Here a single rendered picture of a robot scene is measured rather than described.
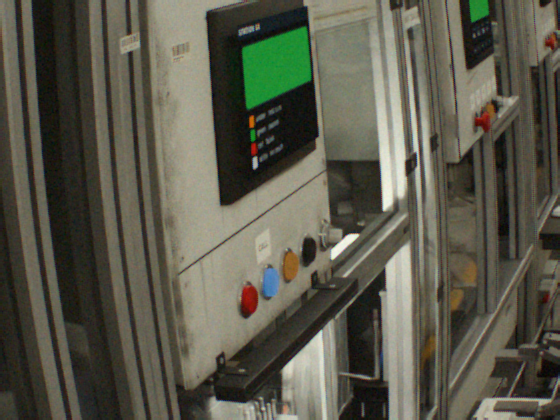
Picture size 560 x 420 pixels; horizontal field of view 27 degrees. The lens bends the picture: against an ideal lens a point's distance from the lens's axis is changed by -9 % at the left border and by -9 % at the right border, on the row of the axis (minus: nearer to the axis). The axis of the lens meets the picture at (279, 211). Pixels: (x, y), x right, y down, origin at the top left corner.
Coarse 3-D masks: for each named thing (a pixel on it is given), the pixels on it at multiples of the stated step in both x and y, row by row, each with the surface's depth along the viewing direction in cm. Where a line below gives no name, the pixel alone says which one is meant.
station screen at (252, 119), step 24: (264, 24) 128; (288, 24) 134; (240, 48) 122; (240, 72) 122; (312, 72) 142; (288, 96) 135; (312, 96) 142; (264, 120) 129; (288, 120) 135; (312, 120) 142; (264, 144) 129; (288, 144) 135; (264, 168) 129
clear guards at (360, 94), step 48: (336, 0) 160; (384, 0) 181; (336, 48) 159; (384, 48) 180; (336, 96) 159; (384, 96) 180; (336, 144) 160; (384, 144) 179; (336, 192) 160; (384, 192) 180; (432, 192) 206; (384, 240) 180; (432, 240) 207; (432, 288) 209; (432, 336) 211; (288, 384) 146; (432, 384) 213
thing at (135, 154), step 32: (128, 0) 106; (128, 32) 107; (128, 64) 108; (128, 96) 107; (128, 128) 108; (128, 160) 108; (128, 192) 109; (160, 288) 115; (384, 288) 210; (160, 320) 114; (384, 320) 209; (160, 352) 115; (384, 352) 211; (160, 384) 114; (384, 384) 211; (160, 416) 114; (352, 416) 215; (384, 416) 212
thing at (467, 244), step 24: (504, 48) 286; (504, 72) 285; (504, 96) 284; (480, 144) 255; (504, 144) 313; (456, 168) 233; (480, 168) 255; (504, 168) 315; (456, 192) 233; (480, 192) 255; (504, 192) 316; (456, 216) 233; (480, 216) 255; (504, 216) 318; (456, 240) 234; (480, 240) 256; (456, 264) 234; (480, 264) 257; (456, 288) 236; (480, 288) 258; (456, 312) 237; (480, 312) 260; (456, 336) 238; (456, 360) 239
